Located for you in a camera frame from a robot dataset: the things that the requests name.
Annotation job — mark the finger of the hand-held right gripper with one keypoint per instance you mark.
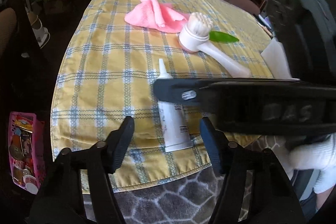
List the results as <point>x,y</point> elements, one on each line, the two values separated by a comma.
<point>170,90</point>

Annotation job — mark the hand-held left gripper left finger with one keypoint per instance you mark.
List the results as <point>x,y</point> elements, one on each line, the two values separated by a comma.
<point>123,140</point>

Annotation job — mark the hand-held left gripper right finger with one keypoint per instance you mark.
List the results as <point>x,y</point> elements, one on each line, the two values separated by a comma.
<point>210,145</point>

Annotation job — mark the white organizer box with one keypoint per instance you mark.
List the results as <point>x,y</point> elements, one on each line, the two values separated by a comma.
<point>278,58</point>

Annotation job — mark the white tube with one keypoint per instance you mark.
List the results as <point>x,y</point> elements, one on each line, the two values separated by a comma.
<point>174,127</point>

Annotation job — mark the person's right forearm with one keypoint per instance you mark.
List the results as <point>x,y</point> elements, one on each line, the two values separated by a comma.
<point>325,200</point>

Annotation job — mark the person's right hand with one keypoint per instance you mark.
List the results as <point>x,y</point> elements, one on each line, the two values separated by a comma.
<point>323,158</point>

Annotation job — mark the white facial brush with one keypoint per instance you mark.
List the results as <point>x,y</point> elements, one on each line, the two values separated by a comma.
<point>194,35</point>

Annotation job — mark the yellow plaid cloth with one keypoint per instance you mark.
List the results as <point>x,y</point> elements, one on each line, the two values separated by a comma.
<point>105,69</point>

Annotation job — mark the grey patterned blanket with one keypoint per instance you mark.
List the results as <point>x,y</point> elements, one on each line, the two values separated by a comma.
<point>170,203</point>

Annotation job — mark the green plastic leaf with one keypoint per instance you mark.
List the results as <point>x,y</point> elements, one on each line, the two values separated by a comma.
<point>223,37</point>

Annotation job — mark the pink cloth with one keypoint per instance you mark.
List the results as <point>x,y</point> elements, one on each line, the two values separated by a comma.
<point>152,14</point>

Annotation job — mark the pink plastic basket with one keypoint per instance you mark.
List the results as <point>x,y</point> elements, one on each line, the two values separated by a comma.
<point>26,150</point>

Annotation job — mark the white tan lamp base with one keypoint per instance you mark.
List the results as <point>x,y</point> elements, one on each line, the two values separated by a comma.
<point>39,29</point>

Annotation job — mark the brown chair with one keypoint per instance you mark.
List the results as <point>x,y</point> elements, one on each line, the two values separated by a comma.
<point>6,29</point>

